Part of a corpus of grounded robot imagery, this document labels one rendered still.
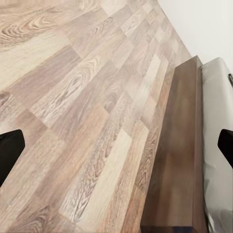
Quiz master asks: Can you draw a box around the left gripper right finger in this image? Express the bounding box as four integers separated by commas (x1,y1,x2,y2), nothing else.
217,129,233,168

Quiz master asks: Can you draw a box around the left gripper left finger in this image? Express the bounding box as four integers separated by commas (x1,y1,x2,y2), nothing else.
0,129,25,187

